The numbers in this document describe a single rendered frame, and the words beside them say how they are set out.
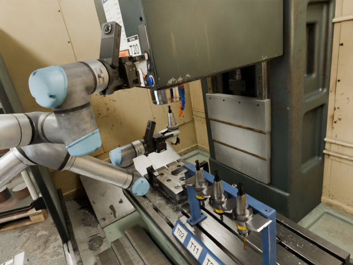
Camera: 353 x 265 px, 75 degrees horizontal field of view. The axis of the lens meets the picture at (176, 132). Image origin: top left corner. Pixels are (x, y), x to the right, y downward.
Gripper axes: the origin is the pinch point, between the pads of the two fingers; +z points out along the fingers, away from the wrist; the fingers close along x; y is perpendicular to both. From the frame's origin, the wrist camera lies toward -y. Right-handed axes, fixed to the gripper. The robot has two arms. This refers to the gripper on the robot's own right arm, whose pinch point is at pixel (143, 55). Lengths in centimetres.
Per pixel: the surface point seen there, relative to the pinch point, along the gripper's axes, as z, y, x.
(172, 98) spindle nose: 28.6, 21.0, -9.3
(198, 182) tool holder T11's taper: 7, 49, 8
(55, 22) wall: 63, -31, -114
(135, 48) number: 5.6, -2.7, -6.5
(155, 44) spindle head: 1.9, -2.5, 3.8
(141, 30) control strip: 1.7, -7.1, 0.0
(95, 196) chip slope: 38, 100, -100
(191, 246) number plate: 2, 80, 3
